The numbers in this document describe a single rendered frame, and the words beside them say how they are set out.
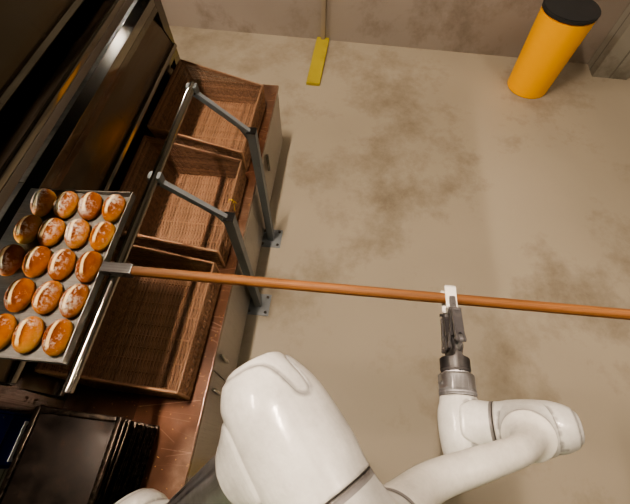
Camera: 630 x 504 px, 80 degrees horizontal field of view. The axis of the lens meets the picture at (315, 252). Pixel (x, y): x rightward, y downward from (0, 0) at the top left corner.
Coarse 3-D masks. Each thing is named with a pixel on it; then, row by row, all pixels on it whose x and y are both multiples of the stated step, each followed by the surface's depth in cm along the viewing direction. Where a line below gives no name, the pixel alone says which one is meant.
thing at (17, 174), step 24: (96, 0) 143; (72, 24) 136; (96, 24) 133; (48, 48) 130; (72, 48) 127; (96, 48) 126; (48, 72) 122; (24, 96) 116; (48, 96) 114; (72, 96) 116; (0, 120) 112; (24, 120) 110; (48, 120) 108; (0, 144) 106; (0, 168) 100; (24, 168) 101; (0, 192) 95
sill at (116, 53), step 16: (144, 0) 182; (128, 16) 176; (144, 16) 179; (128, 32) 169; (112, 48) 163; (128, 48) 168; (112, 64) 158; (96, 80) 153; (80, 96) 148; (96, 96) 150; (80, 112) 143; (64, 128) 139; (80, 128) 143; (48, 144) 135; (64, 144) 135; (48, 160) 131; (64, 160) 136; (32, 176) 128; (48, 176) 129; (16, 208) 121; (0, 224) 118
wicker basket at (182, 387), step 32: (160, 256) 163; (128, 288) 170; (160, 288) 172; (192, 288) 172; (128, 320) 164; (160, 320) 164; (192, 320) 165; (96, 352) 152; (128, 352) 157; (160, 352) 158; (192, 352) 147; (96, 384) 141; (128, 384) 133; (160, 384) 151; (192, 384) 151
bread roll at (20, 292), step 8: (16, 280) 104; (24, 280) 104; (8, 288) 101; (16, 288) 102; (24, 288) 103; (32, 288) 105; (8, 296) 101; (16, 296) 101; (24, 296) 102; (32, 296) 105; (8, 304) 100; (16, 304) 101; (24, 304) 103
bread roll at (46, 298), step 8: (40, 288) 102; (48, 288) 102; (56, 288) 104; (40, 296) 100; (48, 296) 102; (56, 296) 103; (32, 304) 101; (40, 304) 100; (48, 304) 102; (56, 304) 103; (40, 312) 101; (48, 312) 103
